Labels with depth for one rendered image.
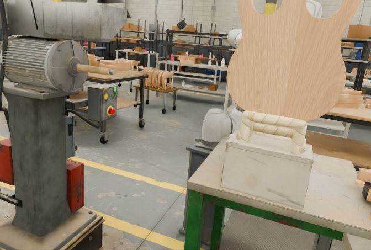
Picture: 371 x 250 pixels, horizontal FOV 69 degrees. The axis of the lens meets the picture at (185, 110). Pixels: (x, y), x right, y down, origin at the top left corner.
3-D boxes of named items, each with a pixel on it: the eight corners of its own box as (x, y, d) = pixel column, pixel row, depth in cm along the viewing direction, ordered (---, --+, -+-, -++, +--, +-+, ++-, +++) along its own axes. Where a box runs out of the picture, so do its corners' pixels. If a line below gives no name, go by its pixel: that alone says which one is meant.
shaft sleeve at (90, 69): (77, 70, 130) (77, 64, 129) (81, 71, 133) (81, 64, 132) (107, 75, 124) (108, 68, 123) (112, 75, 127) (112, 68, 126)
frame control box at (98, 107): (62, 126, 162) (61, 84, 155) (86, 118, 181) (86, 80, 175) (95, 134, 153) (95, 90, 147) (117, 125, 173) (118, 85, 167)
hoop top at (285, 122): (240, 120, 88) (241, 110, 88) (242, 118, 91) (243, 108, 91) (306, 132, 81) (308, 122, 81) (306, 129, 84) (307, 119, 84)
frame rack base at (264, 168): (220, 187, 95) (226, 141, 90) (229, 170, 108) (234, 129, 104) (303, 210, 85) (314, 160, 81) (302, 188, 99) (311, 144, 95)
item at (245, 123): (237, 142, 90) (240, 115, 88) (239, 139, 93) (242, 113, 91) (247, 144, 89) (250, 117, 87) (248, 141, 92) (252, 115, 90)
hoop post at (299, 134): (290, 154, 84) (296, 125, 82) (290, 150, 87) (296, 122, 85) (301, 156, 83) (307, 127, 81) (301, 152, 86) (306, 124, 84)
